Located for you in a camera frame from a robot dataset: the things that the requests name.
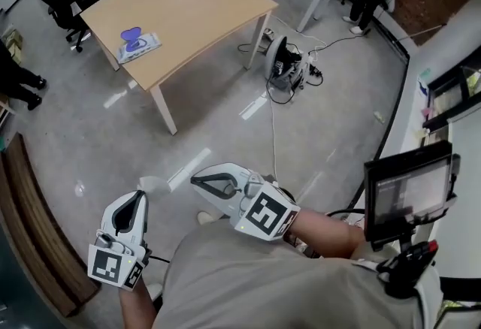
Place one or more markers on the cardboard boxes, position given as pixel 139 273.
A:
pixel 13 44

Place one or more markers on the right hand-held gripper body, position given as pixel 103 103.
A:
pixel 267 213

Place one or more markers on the light wooden table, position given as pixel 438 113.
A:
pixel 188 4

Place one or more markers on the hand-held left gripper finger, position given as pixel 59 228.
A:
pixel 142 218
pixel 109 213

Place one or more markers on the black monitor screen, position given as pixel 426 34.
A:
pixel 409 192

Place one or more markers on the person's grey shirt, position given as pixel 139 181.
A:
pixel 263 282

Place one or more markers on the black frame shelf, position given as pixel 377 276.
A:
pixel 451 94

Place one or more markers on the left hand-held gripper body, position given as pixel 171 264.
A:
pixel 109 261

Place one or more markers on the wet wipe pack purple lid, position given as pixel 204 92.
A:
pixel 141 47

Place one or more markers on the brown wooden board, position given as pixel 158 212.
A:
pixel 34 215

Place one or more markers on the black mount with red button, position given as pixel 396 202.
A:
pixel 407 267

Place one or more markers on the small white floor scrap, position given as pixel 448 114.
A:
pixel 379 117

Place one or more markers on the white round floor device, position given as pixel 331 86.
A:
pixel 276 57

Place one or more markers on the person's white shoe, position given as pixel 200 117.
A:
pixel 208 217
pixel 155 291

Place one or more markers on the person's right forearm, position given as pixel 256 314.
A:
pixel 327 231

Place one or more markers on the white wet wipe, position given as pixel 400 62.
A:
pixel 154 185

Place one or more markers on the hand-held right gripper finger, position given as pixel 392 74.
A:
pixel 221 203
pixel 225 169

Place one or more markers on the long wooden stick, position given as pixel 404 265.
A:
pixel 422 31

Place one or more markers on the person's left forearm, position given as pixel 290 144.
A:
pixel 137 306

